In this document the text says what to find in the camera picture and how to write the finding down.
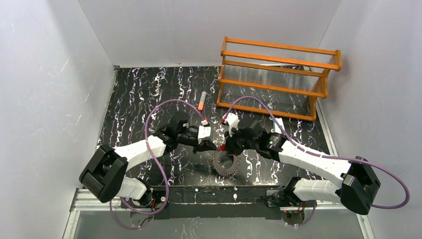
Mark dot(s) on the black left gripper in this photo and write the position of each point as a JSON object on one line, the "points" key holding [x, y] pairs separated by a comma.
{"points": [[207, 143]]}

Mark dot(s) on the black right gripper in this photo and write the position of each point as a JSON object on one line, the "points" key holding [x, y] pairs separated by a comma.
{"points": [[232, 142]]}

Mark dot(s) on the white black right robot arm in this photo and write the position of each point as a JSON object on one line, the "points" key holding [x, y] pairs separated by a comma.
{"points": [[353, 184]]}

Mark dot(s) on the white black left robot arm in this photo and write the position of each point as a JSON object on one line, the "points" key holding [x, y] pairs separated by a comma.
{"points": [[105, 173]]}

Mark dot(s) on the grey orange marker pen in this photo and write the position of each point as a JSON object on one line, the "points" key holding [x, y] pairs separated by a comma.
{"points": [[202, 101]]}

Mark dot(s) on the orange wooden two-tier shelf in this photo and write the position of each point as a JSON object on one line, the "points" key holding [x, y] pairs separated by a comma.
{"points": [[288, 80]]}

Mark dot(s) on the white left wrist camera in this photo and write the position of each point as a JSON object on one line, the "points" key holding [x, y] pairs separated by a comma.
{"points": [[204, 132]]}

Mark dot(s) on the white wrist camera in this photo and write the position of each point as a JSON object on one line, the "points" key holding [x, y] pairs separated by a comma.
{"points": [[204, 132], [231, 121]]}

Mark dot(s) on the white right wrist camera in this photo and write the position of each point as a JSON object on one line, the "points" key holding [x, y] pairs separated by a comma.
{"points": [[231, 121]]}

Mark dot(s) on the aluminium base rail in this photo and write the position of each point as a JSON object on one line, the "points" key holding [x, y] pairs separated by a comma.
{"points": [[222, 212]]}

